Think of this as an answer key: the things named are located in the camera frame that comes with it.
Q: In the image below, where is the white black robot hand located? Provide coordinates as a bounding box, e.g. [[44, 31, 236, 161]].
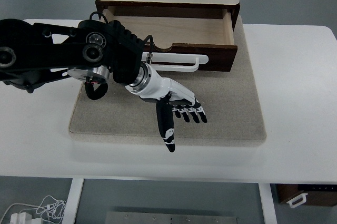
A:
[[125, 62, 207, 152]]

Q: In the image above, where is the dark wooden drawer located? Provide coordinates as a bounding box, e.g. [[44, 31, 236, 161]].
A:
[[103, 8, 238, 72]]

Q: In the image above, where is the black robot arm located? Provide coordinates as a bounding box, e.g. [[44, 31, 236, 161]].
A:
[[1, 18, 207, 152]]

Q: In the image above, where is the beige fabric pad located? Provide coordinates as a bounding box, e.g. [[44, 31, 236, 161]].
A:
[[69, 19, 266, 147]]

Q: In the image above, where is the white table leg right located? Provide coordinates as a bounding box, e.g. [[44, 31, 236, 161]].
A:
[[258, 183, 277, 224]]

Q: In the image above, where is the white table leg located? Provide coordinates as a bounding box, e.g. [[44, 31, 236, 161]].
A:
[[62, 178, 84, 224], [258, 183, 277, 224]]

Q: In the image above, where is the white table leg left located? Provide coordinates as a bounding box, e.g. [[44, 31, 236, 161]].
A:
[[62, 178, 84, 224]]

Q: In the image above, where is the brown wooden box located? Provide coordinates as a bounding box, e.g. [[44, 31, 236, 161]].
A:
[[276, 184, 336, 207]]

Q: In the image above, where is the white power adapter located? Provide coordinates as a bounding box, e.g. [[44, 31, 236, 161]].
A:
[[9, 212, 32, 224]]

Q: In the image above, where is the white drawer handle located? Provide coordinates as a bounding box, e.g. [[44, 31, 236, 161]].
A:
[[49, 52, 210, 75]]

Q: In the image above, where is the white handle on box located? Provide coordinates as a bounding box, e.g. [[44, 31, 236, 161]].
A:
[[286, 193, 308, 208]]

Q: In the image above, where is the white cable bundle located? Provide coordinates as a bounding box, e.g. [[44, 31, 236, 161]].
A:
[[0, 195, 67, 224]]

